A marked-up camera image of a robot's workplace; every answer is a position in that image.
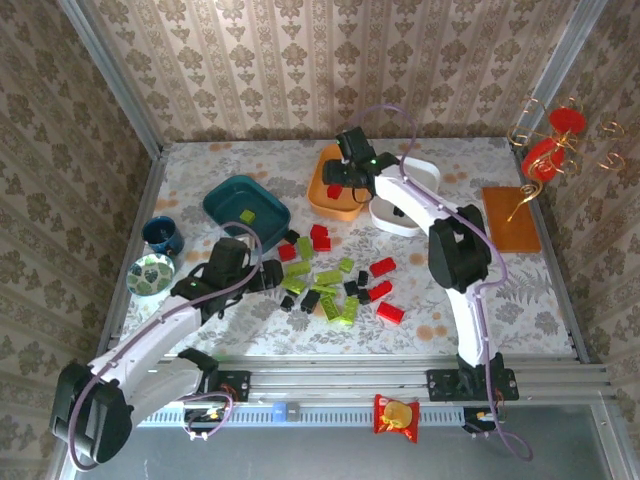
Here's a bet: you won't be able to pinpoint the orange plastic container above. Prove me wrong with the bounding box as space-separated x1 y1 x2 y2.
306 144 374 223

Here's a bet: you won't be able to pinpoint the white plastic container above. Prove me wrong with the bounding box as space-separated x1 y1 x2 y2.
368 155 442 238

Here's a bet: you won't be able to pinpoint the leaf pattern bowl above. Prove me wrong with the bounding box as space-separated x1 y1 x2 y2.
125 253 176 297

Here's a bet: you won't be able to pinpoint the teal plastic container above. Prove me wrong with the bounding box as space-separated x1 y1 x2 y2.
202 174 292 255

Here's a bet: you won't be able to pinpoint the dark blue mug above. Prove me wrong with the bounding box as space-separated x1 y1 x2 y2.
141 215 185 255

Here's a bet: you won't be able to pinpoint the orange wooden board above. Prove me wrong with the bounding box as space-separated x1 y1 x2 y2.
481 185 543 255

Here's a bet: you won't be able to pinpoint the floral patterned tablecloth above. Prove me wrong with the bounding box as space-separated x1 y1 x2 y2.
117 139 574 357

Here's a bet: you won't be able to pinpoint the red candle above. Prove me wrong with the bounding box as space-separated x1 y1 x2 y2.
548 107 587 136
521 138 566 182

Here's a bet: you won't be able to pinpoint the red snack packet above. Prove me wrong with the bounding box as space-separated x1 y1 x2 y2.
373 393 420 445

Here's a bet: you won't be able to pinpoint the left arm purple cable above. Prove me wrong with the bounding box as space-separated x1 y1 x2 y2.
66 222 264 472

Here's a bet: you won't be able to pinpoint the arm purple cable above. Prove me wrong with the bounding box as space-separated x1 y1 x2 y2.
355 103 535 462
66 222 264 472

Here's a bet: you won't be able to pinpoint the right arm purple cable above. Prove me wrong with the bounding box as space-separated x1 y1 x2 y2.
355 103 535 462

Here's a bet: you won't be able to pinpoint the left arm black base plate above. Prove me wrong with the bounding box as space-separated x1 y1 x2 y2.
214 369 251 403

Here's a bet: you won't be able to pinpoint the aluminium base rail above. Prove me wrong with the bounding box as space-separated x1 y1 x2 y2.
74 353 614 404

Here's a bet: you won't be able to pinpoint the black connector box with wires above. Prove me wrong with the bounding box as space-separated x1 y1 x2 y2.
463 407 507 434
183 407 226 426

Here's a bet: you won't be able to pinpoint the slotted grey cable tray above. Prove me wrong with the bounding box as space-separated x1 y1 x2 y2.
137 403 466 427

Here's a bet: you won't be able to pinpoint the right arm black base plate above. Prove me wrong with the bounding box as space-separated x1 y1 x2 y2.
426 368 520 403

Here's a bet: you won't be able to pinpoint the gold wire candle holder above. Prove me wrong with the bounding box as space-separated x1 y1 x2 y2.
506 96 627 223

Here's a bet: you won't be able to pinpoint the aluminium frame post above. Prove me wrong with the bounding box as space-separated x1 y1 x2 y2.
58 0 165 159
513 0 610 146

